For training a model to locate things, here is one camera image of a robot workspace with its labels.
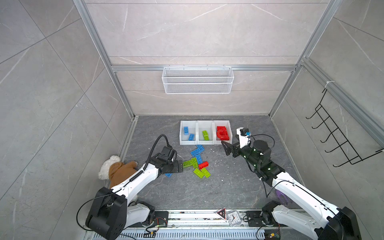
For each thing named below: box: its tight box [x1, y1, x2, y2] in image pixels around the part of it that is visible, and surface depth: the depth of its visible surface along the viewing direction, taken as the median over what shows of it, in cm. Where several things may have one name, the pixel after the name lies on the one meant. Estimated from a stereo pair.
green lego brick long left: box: [182, 157, 198, 169], surface depth 94 cm
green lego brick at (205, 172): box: [200, 167, 211, 178], surface depth 90 cm
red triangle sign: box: [217, 208, 227, 220], surface depth 76 cm
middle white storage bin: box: [196, 120, 215, 145], surface depth 107 cm
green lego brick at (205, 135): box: [202, 130, 210, 141], surface depth 108 cm
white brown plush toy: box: [98, 155, 138, 189], surface depth 85 cm
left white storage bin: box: [179, 120, 197, 145], surface depth 106 cm
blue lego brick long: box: [190, 148, 205, 157], surface depth 99 cm
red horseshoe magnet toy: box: [216, 126, 230, 141], surface depth 106 cm
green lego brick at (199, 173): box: [193, 168, 205, 179], surface depth 90 cm
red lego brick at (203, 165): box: [198, 161, 209, 170], surface depth 93 cm
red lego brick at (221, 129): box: [216, 126, 227, 133], surface depth 109 cm
